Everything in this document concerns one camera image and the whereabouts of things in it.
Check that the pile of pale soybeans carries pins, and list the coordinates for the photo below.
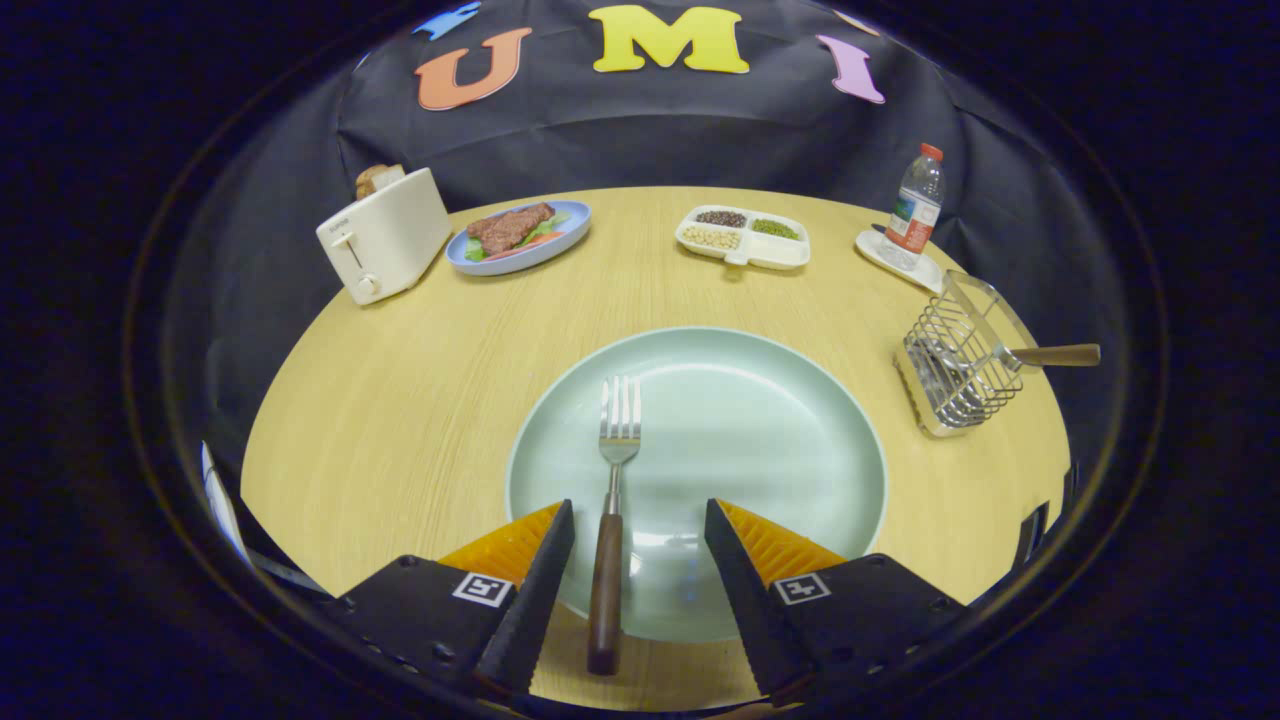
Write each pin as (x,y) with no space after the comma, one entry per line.
(710,238)

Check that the white square coaster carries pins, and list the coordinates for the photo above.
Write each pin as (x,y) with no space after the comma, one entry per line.
(925,272)

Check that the black backdrop cloth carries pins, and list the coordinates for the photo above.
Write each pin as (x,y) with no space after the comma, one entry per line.
(650,130)

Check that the white panel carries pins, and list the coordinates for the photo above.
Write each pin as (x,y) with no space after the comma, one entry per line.
(222,500)

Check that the white toaster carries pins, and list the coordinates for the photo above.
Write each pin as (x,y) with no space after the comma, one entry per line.
(395,240)

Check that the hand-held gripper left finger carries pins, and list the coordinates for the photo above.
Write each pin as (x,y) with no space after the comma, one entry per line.
(535,600)

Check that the clear plastic water bottle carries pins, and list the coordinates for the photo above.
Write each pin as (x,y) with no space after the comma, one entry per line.
(915,210)

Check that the pale green round plate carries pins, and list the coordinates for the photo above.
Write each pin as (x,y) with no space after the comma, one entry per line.
(740,440)

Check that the small black box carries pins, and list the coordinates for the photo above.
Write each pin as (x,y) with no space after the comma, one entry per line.
(1031,535)

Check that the blue oval plate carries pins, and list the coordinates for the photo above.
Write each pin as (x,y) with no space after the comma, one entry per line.
(565,225)

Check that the pile of green beans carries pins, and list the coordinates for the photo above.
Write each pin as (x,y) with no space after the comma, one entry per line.
(775,229)

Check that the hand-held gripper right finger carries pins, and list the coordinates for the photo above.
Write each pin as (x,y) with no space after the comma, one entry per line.
(745,600)

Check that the pile of dark red beans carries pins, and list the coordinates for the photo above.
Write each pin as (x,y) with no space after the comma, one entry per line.
(721,218)

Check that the brown steak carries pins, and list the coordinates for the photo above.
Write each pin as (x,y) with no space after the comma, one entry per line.
(510,228)

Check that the toasted bread slice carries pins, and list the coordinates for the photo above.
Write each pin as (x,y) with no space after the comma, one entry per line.
(378,180)

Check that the white divided dish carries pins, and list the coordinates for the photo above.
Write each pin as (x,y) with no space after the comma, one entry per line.
(780,252)

